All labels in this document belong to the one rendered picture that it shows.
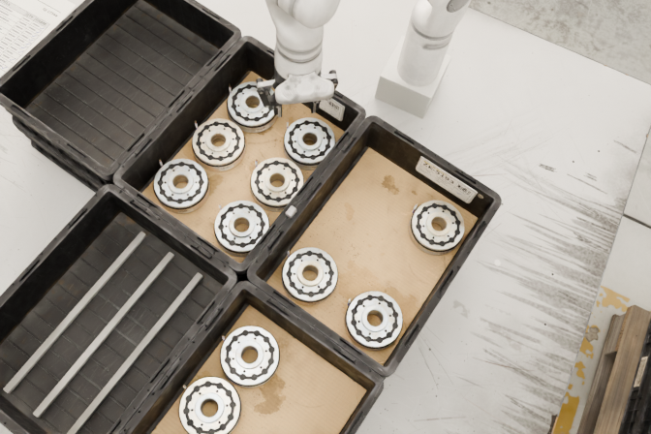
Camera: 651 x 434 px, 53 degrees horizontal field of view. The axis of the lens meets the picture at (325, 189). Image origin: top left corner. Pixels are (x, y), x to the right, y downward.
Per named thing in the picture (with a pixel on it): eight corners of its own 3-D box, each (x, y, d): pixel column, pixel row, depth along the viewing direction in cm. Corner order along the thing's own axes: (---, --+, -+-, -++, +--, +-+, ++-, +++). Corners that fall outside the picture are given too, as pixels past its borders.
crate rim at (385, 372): (368, 117, 128) (370, 111, 126) (501, 202, 123) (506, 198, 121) (242, 279, 114) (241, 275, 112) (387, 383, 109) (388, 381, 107)
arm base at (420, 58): (402, 46, 149) (416, -3, 133) (442, 57, 148) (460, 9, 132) (392, 79, 145) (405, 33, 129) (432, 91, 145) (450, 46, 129)
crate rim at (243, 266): (246, 39, 134) (245, 31, 131) (368, 117, 128) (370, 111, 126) (110, 184, 120) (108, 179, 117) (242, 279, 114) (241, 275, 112)
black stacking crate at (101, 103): (140, -4, 147) (131, -40, 137) (246, 65, 142) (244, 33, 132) (10, 121, 134) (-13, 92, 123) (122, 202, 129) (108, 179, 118)
